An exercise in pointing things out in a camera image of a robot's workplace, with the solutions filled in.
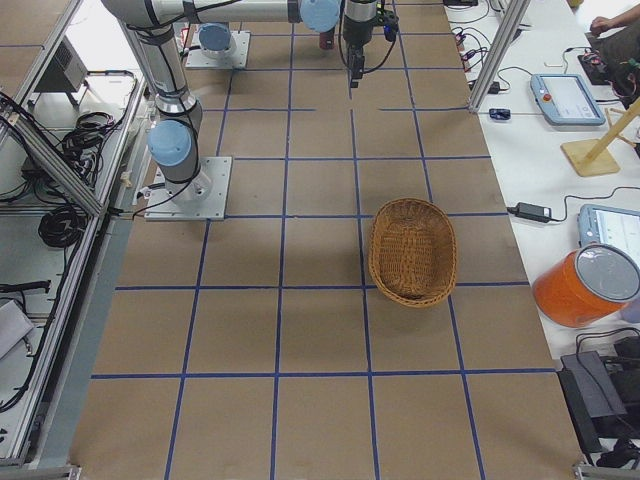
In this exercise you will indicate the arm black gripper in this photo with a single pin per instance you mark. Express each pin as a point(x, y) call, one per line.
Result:
point(358, 30)

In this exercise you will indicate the dark red apple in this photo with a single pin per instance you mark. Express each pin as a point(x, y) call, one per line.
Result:
point(326, 40)

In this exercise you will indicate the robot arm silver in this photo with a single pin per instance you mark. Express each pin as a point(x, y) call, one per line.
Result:
point(215, 39)
point(173, 143)

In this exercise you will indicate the brown wicker basket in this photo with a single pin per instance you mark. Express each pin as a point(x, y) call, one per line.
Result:
point(413, 253)

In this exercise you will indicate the small blue device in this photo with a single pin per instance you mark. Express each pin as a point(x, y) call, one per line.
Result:
point(500, 114)

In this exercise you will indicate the blue teach pendant far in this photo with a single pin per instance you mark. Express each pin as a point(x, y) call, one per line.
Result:
point(565, 100)

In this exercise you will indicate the blue teach pendant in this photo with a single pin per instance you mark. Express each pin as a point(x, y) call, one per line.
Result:
point(608, 225)
point(565, 100)

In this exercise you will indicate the black power adapter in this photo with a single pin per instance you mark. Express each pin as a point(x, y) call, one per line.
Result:
point(531, 212)

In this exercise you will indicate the wooden stand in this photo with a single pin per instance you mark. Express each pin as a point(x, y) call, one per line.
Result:
point(592, 157)

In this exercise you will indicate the blue teach pendant near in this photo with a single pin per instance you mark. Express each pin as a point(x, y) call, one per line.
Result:
point(608, 225)

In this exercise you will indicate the orange bucket grey lid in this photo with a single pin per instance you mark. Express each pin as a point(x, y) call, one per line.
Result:
point(589, 284)

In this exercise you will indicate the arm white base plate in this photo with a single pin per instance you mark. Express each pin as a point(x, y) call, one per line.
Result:
point(204, 198)
point(235, 60)

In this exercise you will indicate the aluminium frame post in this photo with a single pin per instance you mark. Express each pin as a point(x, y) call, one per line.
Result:
point(500, 44)

